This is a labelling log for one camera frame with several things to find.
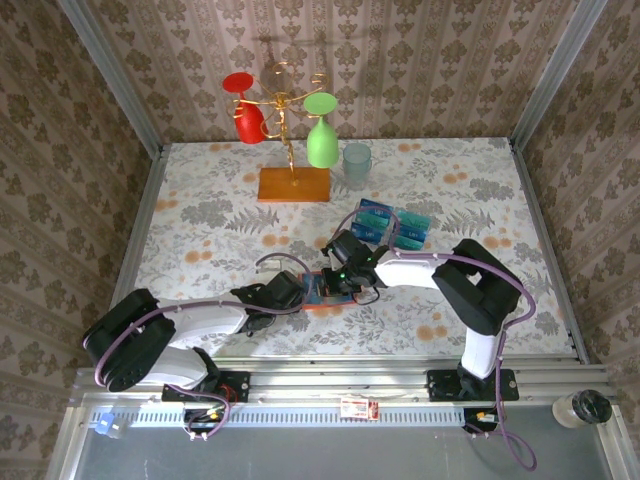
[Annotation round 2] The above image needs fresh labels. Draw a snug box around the orange card holder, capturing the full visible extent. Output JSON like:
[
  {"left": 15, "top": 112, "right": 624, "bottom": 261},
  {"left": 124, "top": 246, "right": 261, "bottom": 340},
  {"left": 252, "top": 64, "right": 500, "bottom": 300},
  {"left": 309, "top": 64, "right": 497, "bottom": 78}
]
[{"left": 298, "top": 268, "right": 359, "bottom": 313}]

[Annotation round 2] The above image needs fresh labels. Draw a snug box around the floral patterned tablecloth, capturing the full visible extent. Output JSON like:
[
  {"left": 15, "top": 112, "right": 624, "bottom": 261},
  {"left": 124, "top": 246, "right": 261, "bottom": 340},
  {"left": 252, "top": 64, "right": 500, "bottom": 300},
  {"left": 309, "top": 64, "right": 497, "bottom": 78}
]
[{"left": 119, "top": 137, "right": 576, "bottom": 358}]

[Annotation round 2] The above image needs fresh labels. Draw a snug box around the clear bluish tumbler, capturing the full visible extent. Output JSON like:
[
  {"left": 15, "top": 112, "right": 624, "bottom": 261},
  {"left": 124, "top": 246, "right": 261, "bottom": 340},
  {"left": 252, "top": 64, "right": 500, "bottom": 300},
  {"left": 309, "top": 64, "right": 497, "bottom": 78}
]
[{"left": 341, "top": 142, "right": 373, "bottom": 191}]

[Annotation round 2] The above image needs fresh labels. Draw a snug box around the red and white sticker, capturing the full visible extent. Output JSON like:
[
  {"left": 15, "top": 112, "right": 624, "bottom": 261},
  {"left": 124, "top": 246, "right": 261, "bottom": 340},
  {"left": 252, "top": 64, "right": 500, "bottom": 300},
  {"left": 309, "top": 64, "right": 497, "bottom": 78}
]
[{"left": 339, "top": 397, "right": 379, "bottom": 419}]

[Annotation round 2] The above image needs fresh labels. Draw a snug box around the green plastic wine glass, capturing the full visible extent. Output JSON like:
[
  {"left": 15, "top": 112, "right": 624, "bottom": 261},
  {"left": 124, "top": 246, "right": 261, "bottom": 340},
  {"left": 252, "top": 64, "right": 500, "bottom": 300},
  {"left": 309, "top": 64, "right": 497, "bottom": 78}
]
[{"left": 303, "top": 92, "right": 339, "bottom": 169}]

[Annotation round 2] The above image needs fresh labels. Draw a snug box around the grey metal shelf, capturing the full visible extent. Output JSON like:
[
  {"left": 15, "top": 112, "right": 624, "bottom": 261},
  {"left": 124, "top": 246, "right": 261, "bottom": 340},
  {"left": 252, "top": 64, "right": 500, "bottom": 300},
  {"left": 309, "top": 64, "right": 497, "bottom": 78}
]
[{"left": 47, "top": 404, "right": 621, "bottom": 480}]

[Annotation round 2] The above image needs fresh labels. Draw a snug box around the red plastic wine glass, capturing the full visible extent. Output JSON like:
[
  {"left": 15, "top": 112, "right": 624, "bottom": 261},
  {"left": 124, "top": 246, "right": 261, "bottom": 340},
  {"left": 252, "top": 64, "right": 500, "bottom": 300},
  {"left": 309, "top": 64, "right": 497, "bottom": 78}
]
[{"left": 222, "top": 72, "right": 265, "bottom": 145}]

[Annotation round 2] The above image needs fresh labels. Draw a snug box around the jar with black lid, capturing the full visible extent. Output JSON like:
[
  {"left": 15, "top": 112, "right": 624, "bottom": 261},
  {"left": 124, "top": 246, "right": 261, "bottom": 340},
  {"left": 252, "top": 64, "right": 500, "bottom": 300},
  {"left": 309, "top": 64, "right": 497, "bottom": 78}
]
[{"left": 551, "top": 388, "right": 615, "bottom": 431}]

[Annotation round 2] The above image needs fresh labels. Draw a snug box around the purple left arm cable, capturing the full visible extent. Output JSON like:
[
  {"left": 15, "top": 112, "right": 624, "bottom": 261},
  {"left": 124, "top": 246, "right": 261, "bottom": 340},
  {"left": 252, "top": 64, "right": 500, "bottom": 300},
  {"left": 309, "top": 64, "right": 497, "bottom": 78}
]
[{"left": 92, "top": 253, "right": 309, "bottom": 444}]

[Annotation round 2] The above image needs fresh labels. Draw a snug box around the aluminium mounting rail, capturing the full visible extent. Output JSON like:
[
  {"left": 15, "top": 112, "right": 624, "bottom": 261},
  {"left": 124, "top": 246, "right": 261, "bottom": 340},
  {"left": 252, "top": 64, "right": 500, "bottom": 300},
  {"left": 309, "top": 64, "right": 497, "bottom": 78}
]
[{"left": 74, "top": 355, "right": 615, "bottom": 407}]

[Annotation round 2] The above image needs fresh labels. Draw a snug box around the gold wire rack wooden base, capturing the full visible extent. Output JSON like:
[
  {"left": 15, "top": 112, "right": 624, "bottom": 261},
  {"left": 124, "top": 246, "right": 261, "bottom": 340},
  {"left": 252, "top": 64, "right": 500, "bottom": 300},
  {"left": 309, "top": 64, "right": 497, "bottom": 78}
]
[{"left": 229, "top": 60, "right": 333, "bottom": 204}]

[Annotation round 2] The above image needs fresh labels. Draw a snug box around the slotted grey cable duct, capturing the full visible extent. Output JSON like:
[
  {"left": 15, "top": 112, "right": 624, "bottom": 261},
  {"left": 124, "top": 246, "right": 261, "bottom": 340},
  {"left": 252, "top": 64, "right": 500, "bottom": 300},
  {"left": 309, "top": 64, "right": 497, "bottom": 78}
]
[{"left": 127, "top": 403, "right": 469, "bottom": 429}]

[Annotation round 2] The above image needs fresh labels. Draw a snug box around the red black connector wire bundle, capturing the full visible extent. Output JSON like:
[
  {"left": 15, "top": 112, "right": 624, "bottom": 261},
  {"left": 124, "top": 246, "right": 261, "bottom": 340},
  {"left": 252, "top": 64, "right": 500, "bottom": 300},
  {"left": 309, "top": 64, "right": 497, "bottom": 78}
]
[
  {"left": 462, "top": 407, "right": 502, "bottom": 441},
  {"left": 182, "top": 387, "right": 237, "bottom": 444}
]

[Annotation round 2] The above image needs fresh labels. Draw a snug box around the aluminium table side rail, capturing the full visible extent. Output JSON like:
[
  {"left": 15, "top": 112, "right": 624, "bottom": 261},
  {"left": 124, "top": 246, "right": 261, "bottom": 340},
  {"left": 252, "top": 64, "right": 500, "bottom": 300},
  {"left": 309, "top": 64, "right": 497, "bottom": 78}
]
[
  {"left": 93, "top": 144, "right": 169, "bottom": 369},
  {"left": 508, "top": 139, "right": 590, "bottom": 364}
]

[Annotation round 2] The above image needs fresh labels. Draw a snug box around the aluminium frame post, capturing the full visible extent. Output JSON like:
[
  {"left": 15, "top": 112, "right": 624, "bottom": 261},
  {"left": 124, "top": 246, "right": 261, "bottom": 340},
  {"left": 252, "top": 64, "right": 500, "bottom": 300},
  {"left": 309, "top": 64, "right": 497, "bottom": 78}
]
[
  {"left": 509, "top": 0, "right": 610, "bottom": 149},
  {"left": 55, "top": 0, "right": 165, "bottom": 154}
]

